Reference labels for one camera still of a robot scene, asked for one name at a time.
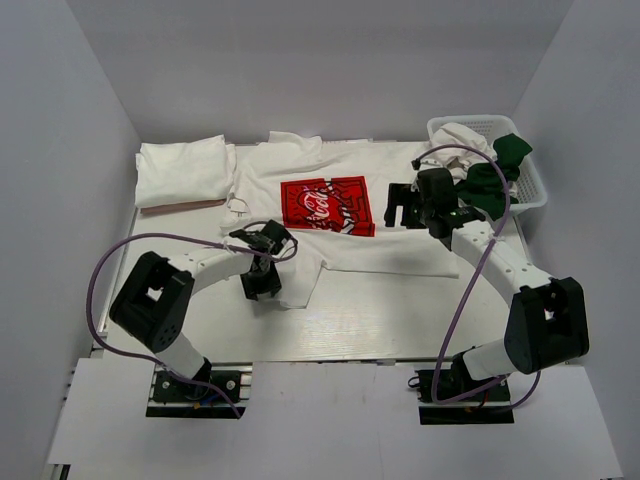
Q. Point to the folded white shirt stack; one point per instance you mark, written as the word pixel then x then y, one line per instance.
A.
pixel 179 173

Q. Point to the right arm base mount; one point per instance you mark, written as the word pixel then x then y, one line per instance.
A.
pixel 489 407

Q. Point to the dark green t shirt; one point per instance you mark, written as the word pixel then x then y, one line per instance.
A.
pixel 482 188

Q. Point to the white plastic basket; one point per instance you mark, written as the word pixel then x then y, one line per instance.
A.
pixel 530 191

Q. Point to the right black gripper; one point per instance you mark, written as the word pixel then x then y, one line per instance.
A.
pixel 401 194

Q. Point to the plain white t shirt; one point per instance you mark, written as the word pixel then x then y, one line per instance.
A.
pixel 458 161

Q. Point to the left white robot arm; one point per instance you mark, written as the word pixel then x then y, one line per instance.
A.
pixel 152 304

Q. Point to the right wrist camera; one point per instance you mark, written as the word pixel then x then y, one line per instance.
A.
pixel 432 183

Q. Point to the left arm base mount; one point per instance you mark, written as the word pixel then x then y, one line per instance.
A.
pixel 169 398

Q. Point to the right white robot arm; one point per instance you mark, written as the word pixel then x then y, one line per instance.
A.
pixel 547 322

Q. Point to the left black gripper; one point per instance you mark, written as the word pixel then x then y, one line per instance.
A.
pixel 272 285

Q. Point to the white shirt red logo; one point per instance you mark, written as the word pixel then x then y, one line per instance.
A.
pixel 332 199

